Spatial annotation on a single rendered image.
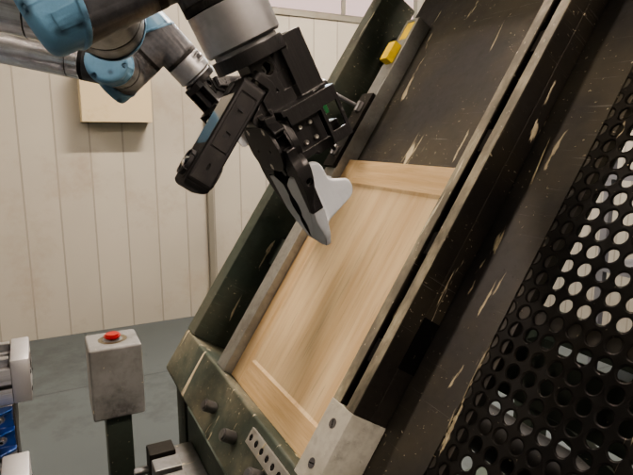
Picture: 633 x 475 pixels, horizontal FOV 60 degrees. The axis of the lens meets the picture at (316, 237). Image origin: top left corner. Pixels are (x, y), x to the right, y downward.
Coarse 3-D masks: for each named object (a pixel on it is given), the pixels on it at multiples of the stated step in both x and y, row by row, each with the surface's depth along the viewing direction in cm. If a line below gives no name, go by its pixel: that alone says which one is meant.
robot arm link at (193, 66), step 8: (192, 56) 112; (200, 56) 112; (184, 64) 111; (192, 64) 112; (200, 64) 112; (176, 72) 112; (184, 72) 112; (192, 72) 112; (200, 72) 113; (184, 80) 113; (192, 80) 113
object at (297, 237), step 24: (408, 48) 132; (384, 72) 132; (384, 96) 131; (360, 144) 130; (336, 168) 128; (288, 240) 129; (288, 264) 127; (264, 288) 127; (264, 312) 126; (240, 336) 125
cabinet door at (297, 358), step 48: (384, 192) 111; (432, 192) 98; (336, 240) 117; (384, 240) 103; (288, 288) 123; (336, 288) 108; (384, 288) 96; (288, 336) 114; (336, 336) 101; (240, 384) 119; (288, 384) 105; (336, 384) 94; (288, 432) 98
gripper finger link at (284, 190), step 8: (272, 176) 57; (280, 176) 57; (288, 176) 57; (328, 176) 60; (280, 184) 57; (280, 192) 58; (288, 192) 56; (288, 200) 57; (288, 208) 59; (296, 208) 57; (296, 216) 58; (304, 224) 58
